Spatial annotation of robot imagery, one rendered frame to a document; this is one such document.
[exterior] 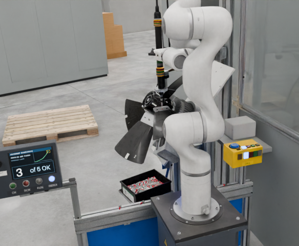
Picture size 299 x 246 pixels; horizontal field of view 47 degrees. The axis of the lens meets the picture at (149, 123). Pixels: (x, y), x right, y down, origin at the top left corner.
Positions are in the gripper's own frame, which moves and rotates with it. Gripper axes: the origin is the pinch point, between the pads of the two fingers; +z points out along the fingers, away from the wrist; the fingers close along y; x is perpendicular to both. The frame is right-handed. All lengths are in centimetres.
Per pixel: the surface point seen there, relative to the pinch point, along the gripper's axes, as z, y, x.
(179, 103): 5.4, 12.2, -32.0
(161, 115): -9.2, -3.0, -32.3
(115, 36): 824, 119, -99
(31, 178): -43, -69, -37
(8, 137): 267, -125, -138
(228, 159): -38, 21, -49
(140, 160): -8, -16, -57
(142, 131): 3.2, -11.3, -44.5
